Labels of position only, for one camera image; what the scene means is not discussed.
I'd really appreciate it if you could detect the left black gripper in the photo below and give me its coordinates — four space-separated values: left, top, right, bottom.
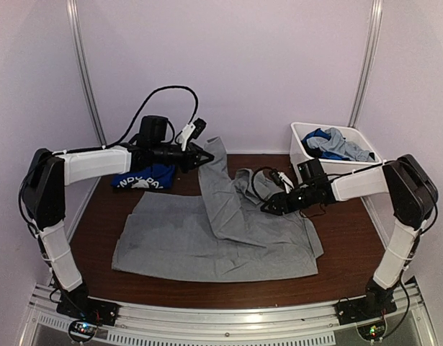
151 142 214 174

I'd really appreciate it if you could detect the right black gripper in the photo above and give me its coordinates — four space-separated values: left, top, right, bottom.
261 185 316 217

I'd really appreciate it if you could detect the blue t-shirt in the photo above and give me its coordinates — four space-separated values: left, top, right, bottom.
110 164 176 190

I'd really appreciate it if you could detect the grey garment pile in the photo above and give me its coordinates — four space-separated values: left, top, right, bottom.
112 138 323 283

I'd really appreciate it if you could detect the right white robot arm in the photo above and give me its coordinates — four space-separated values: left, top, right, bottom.
261 154 439 290

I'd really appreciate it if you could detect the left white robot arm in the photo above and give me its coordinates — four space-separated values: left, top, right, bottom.
19 115 214 292

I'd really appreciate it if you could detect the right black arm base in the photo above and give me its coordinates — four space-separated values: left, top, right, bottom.
334 278 399 325

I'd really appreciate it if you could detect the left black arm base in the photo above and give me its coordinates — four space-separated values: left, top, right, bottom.
53 275 119 327

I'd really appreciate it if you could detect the white plastic laundry bin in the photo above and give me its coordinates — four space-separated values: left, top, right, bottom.
290 122 382 176

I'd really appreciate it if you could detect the blue garment in bin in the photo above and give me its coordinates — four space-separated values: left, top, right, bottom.
301 128 347 161

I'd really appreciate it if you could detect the light grey-blue garment in bin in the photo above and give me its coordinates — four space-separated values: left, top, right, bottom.
308 128 375 162

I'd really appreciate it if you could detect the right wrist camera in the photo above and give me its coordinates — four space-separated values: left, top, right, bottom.
269 169 295 193

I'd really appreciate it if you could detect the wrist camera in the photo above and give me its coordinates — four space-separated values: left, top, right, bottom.
269 169 295 193
175 118 207 151

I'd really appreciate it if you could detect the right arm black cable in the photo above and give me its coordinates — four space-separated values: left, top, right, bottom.
252 166 328 219

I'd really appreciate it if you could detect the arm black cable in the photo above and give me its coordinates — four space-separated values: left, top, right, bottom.
252 166 328 219
18 85 200 311

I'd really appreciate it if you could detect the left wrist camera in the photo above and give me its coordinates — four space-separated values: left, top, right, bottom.
175 118 207 151

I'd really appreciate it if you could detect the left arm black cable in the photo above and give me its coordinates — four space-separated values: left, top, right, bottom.
18 85 200 311

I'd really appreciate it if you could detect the left aluminium frame post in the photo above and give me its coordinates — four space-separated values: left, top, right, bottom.
66 0 107 146

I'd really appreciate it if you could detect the aluminium frame post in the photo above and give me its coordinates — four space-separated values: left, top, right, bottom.
66 0 107 146
348 0 383 128

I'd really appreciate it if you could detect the right aluminium frame post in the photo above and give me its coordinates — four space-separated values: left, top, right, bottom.
348 0 383 128

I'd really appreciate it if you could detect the aluminium front rail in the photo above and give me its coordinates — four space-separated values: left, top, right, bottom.
16 283 437 345

